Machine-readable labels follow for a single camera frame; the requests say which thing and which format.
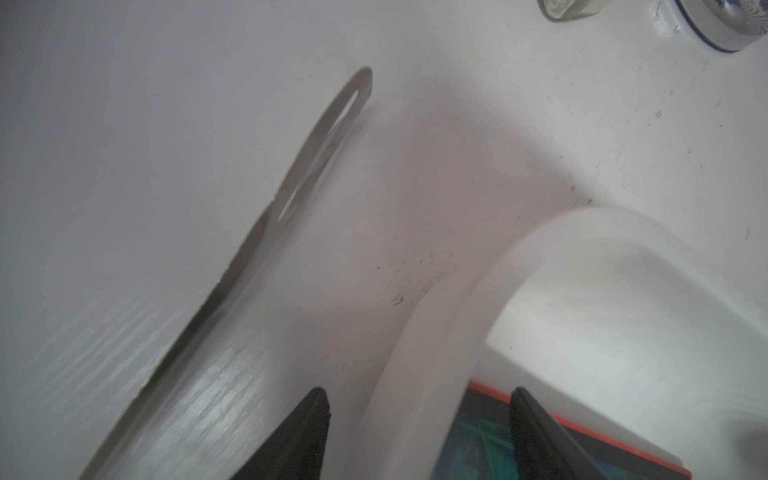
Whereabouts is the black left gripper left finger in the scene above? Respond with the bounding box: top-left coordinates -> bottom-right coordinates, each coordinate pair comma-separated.
231,387 -> 331,480

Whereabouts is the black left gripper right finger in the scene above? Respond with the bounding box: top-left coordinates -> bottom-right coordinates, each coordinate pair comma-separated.
509,387 -> 607,480

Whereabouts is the white plastic storage box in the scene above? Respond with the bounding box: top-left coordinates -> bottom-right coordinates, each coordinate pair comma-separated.
347,203 -> 768,480

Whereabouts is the glass spice jar black lid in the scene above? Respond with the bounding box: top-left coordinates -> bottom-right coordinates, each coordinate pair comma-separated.
538,0 -> 610,22

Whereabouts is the chrome wire jewelry stand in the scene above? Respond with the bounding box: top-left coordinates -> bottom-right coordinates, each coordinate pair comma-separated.
676,0 -> 767,53

